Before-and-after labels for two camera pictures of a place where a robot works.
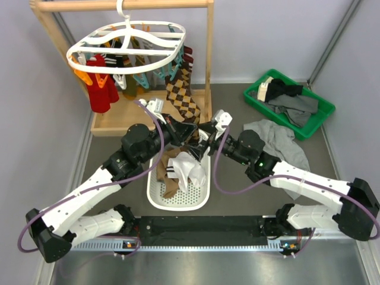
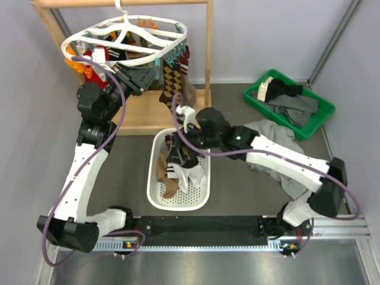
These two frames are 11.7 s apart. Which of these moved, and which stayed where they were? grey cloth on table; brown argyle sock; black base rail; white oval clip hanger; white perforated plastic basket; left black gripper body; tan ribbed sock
Moved: left black gripper body; white oval clip hanger; brown argyle sock
Stayed: black base rail; tan ribbed sock; white perforated plastic basket; grey cloth on table
